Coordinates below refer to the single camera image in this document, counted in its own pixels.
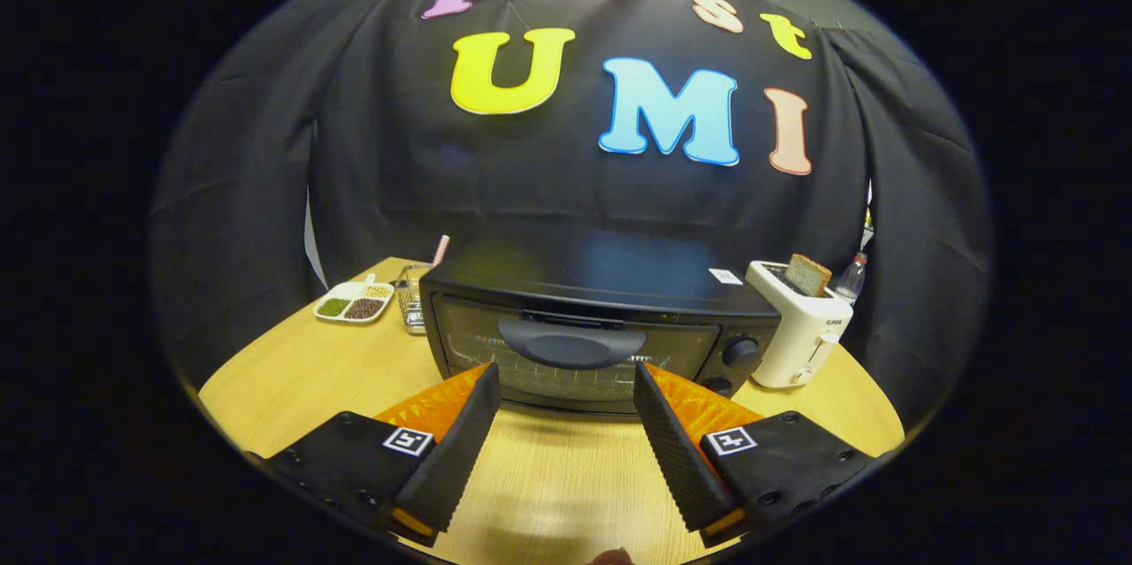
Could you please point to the white bread toaster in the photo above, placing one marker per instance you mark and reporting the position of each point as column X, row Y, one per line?
column 800, row 344

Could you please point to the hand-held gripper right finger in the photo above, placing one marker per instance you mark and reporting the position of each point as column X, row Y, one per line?
column 676, row 459

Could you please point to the black toaster oven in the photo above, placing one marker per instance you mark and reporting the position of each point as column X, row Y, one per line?
column 601, row 282

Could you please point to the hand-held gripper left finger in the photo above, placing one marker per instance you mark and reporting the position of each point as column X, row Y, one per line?
column 451, row 459

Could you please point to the black backdrop cloth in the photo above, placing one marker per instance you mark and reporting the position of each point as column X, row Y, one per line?
column 398, row 176

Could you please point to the clear glass cup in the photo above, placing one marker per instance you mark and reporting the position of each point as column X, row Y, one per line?
column 412, row 304

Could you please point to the pink striped straw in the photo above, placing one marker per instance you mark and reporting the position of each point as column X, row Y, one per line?
column 440, row 250

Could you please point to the clear plastic water bottle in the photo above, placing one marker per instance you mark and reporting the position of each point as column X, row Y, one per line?
column 852, row 280

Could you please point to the white divided snack dish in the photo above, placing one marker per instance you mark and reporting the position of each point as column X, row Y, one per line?
column 354, row 307

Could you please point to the brown bread slice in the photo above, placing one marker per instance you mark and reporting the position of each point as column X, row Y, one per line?
column 806, row 275

